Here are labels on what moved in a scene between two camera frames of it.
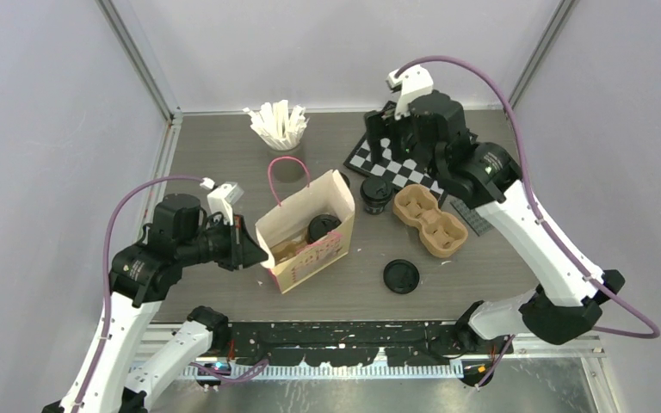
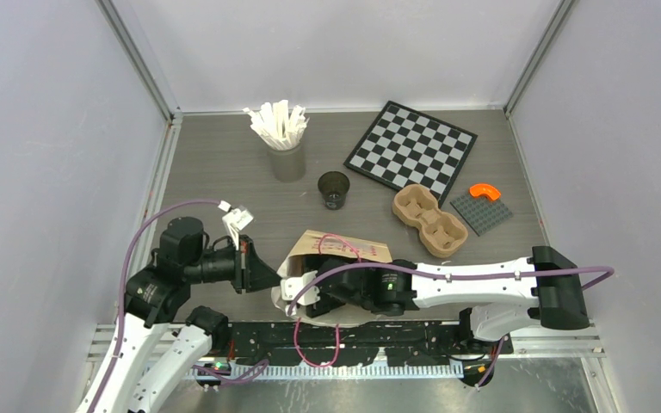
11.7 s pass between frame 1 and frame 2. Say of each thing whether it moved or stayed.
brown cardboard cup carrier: stayed
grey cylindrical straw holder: stayed
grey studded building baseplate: stayed
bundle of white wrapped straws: stayed
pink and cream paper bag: moved
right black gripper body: moved
